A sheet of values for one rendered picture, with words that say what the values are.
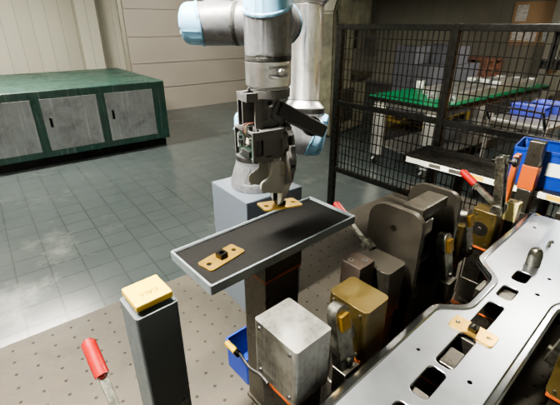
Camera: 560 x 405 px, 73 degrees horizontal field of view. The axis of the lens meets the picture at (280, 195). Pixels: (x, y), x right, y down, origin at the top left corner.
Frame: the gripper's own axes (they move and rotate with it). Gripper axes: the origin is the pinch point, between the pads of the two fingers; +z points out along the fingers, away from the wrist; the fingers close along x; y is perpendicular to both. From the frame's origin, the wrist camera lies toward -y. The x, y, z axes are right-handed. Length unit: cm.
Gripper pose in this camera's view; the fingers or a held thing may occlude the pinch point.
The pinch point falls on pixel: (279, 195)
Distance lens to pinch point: 71.9
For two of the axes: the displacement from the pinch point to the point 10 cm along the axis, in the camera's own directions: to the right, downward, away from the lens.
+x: 5.2, 3.5, -7.8
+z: 0.0, 9.1, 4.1
